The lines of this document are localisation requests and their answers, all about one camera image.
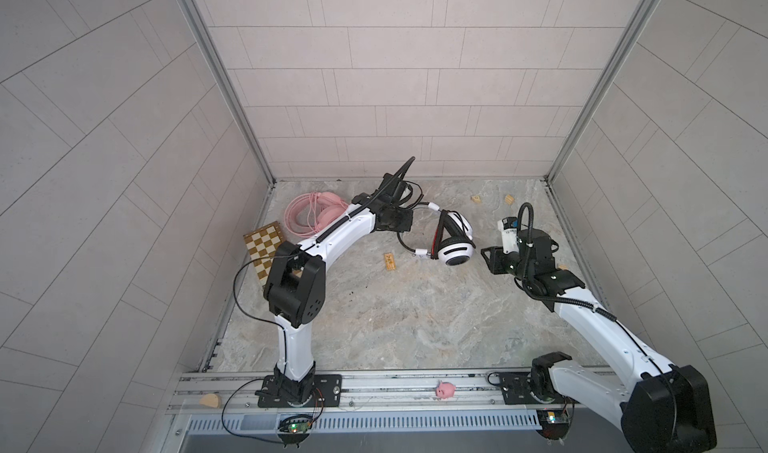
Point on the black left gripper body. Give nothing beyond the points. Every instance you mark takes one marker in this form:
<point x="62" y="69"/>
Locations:
<point x="398" y="220"/>

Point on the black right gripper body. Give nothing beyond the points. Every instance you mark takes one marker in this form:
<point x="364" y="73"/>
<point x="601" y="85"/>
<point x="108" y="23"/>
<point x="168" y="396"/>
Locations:
<point x="502" y="263"/>

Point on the white black headphones with cable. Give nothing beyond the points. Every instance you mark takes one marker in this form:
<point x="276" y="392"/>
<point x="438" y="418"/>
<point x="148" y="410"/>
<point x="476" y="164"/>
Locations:
<point x="452" y="242"/>

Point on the pink headphones with cable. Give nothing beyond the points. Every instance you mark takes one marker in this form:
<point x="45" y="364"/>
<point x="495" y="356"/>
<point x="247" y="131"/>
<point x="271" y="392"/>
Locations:
<point x="310" y="213"/>

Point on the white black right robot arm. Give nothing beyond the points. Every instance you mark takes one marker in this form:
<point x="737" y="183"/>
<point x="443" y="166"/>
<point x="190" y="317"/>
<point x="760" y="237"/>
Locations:
<point x="657" y="405"/>

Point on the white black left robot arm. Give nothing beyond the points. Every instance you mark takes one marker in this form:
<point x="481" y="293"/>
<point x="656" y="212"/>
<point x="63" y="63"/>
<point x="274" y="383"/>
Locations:
<point x="296" y="284"/>

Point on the small printed wooden block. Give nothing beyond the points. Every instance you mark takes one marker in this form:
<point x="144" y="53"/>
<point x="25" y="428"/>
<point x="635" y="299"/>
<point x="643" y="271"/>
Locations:
<point x="390" y="264"/>

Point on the wooden folding chess board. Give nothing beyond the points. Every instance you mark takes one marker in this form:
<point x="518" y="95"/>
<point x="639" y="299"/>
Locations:
<point x="262" y="245"/>

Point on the pink pig toy centre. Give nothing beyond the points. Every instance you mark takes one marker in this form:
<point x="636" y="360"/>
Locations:
<point x="445" y="390"/>

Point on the right circuit board with led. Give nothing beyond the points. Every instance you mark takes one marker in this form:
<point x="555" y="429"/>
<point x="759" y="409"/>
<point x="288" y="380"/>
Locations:
<point x="555" y="424"/>

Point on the circuit board with led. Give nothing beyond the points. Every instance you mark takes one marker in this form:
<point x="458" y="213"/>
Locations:
<point x="298" y="426"/>
<point x="555" y="424"/>

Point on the left circuit board with led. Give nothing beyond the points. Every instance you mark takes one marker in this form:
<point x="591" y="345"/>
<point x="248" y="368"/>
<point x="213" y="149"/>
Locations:
<point x="298" y="426"/>

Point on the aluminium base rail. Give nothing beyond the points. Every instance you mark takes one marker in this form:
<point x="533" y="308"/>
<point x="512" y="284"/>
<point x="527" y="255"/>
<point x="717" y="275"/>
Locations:
<point x="391" y="402"/>

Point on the beige wooden piece on rail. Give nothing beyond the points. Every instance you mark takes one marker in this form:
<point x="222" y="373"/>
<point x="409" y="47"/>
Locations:
<point x="210" y="400"/>

